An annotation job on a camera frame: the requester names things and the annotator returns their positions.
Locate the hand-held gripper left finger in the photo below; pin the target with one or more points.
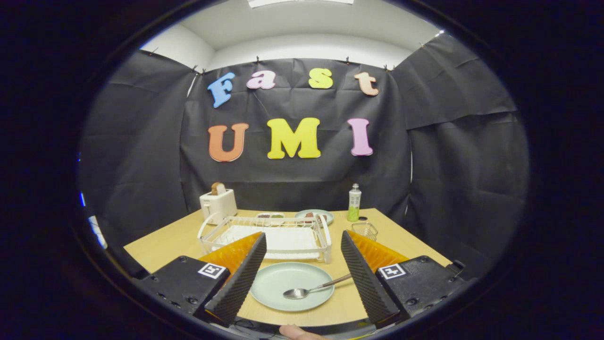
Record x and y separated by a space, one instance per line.
240 283

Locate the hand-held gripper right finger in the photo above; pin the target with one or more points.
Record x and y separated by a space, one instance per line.
365 283

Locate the pale green plate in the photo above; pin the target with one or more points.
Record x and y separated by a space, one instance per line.
300 216
278 283

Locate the white divided grain tray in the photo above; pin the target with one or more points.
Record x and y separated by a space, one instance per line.
270 214

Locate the green tea bottle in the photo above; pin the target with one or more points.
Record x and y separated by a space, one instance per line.
354 203

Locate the white toaster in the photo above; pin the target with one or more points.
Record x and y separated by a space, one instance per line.
218 205

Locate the brown bread slice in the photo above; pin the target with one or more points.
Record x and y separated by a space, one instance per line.
217 189

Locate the black backdrop cloth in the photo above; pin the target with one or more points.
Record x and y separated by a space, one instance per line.
292 189

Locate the ceiling light panel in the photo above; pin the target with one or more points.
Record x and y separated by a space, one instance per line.
302 3

